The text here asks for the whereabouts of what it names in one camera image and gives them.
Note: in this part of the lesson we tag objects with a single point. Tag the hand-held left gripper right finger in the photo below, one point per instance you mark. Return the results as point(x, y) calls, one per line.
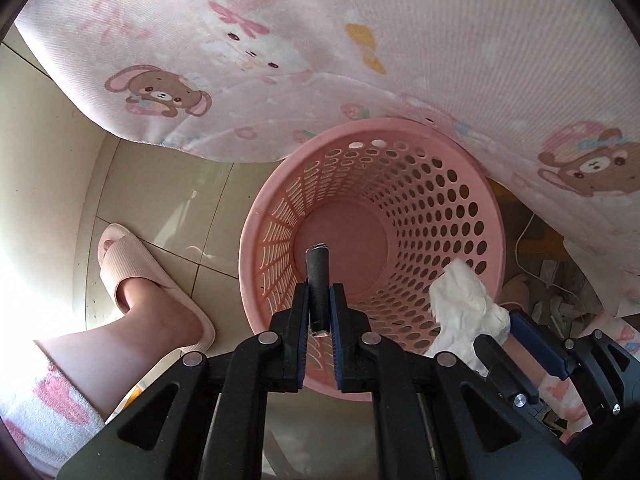
point(338, 360)

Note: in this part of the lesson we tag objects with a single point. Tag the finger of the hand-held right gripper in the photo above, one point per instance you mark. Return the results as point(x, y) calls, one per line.
point(500, 365)
point(542, 347)

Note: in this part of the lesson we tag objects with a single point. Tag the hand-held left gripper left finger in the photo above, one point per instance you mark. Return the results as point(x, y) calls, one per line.
point(302, 360)

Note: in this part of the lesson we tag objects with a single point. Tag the white tissue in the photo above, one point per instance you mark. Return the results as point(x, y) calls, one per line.
point(465, 305)

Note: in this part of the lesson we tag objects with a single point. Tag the black cylindrical stick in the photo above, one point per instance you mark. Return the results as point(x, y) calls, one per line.
point(318, 280)

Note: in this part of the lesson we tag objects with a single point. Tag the pink plastic perforated basket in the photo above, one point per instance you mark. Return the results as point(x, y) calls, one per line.
point(350, 225)

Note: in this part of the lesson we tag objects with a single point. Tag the person's right leg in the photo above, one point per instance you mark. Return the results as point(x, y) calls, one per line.
point(525, 365)

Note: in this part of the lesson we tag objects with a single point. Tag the person's leg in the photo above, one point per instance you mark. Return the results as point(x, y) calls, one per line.
point(525, 365)
point(125, 350)

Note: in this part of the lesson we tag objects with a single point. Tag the pink slipper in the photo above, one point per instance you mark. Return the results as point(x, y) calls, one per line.
point(115, 250)
point(515, 292)

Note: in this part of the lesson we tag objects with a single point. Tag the person's left leg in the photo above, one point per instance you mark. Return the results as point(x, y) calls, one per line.
point(125, 350)

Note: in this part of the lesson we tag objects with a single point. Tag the pink cartoon printed bedsheet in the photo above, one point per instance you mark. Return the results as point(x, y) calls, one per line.
point(400, 35)

